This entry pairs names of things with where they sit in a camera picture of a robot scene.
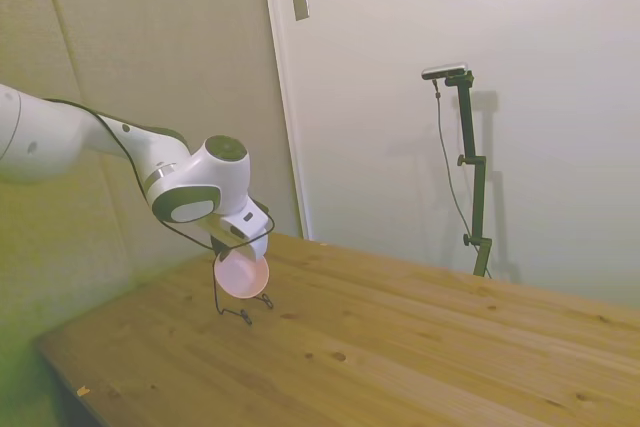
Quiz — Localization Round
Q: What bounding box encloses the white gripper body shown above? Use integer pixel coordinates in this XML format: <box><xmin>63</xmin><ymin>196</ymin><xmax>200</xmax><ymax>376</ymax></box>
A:
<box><xmin>218</xmin><ymin>198</ymin><xmax>273</xmax><ymax>259</ymax></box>

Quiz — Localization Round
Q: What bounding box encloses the pink plastic bowl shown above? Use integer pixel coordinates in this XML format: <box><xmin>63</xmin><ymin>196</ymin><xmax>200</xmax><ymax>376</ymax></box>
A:
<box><xmin>212</xmin><ymin>252</ymin><xmax>271</xmax><ymax>299</ymax></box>

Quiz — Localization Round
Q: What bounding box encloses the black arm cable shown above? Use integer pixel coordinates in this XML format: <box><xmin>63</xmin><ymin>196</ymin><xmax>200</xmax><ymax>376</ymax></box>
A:
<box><xmin>42</xmin><ymin>96</ymin><xmax>277</xmax><ymax>254</ymax></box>

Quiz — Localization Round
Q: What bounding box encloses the black wire bowl stand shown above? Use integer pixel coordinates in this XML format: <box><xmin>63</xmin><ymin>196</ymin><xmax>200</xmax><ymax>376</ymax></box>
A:
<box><xmin>211</xmin><ymin>245</ymin><xmax>276</xmax><ymax>327</ymax></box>

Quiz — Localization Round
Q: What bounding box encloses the jointed black camera stand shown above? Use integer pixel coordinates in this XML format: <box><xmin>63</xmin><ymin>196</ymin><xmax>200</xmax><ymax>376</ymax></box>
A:
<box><xmin>443</xmin><ymin>70</ymin><xmax>495</xmax><ymax>279</ymax></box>

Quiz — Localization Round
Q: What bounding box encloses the grey bar camera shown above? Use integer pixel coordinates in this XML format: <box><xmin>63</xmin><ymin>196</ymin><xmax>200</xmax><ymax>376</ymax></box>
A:
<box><xmin>420</xmin><ymin>62</ymin><xmax>472</xmax><ymax>82</ymax></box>

